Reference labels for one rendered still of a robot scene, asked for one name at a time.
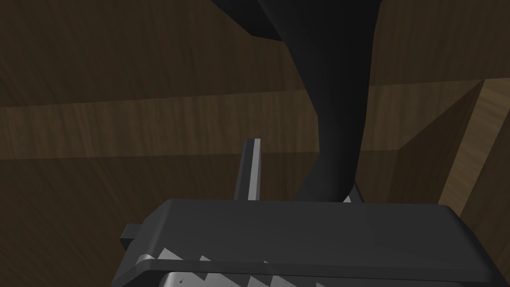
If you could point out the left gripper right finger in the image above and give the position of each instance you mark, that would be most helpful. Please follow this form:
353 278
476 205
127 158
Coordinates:
354 197

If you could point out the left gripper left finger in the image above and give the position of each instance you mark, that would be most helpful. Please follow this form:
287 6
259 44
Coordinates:
249 175

